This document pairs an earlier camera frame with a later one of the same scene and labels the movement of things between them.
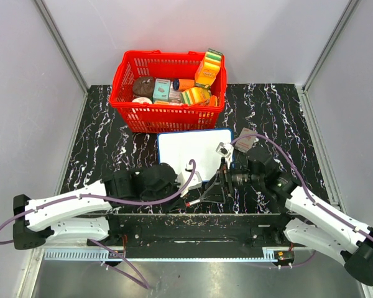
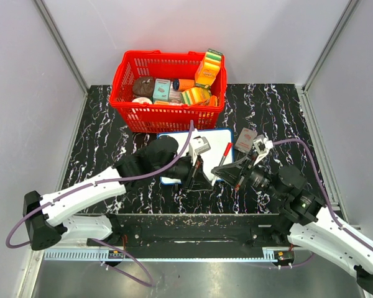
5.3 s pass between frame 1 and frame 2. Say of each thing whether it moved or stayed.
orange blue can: stayed
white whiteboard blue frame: stayed
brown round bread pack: stayed
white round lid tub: stayed
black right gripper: moved
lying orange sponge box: stayed
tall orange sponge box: stayed
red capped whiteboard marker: moved
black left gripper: moved
